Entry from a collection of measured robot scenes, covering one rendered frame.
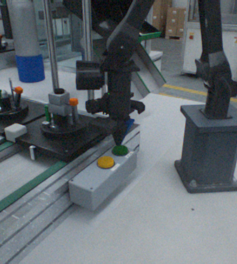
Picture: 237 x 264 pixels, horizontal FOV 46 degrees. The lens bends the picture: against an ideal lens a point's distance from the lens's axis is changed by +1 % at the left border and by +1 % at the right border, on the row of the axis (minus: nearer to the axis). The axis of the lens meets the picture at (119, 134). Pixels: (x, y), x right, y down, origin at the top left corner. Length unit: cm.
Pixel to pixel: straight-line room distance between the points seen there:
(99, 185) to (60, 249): 15
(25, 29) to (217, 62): 124
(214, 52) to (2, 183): 60
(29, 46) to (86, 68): 111
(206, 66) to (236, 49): 416
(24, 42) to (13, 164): 103
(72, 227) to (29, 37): 126
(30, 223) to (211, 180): 47
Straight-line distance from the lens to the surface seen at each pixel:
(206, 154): 74
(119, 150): 73
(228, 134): 74
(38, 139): 82
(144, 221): 69
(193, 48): 511
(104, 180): 65
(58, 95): 81
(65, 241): 66
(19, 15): 172
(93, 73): 64
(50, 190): 64
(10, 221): 58
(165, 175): 85
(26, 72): 176
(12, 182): 76
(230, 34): 485
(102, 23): 104
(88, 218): 70
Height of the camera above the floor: 134
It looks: 27 degrees down
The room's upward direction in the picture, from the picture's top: straight up
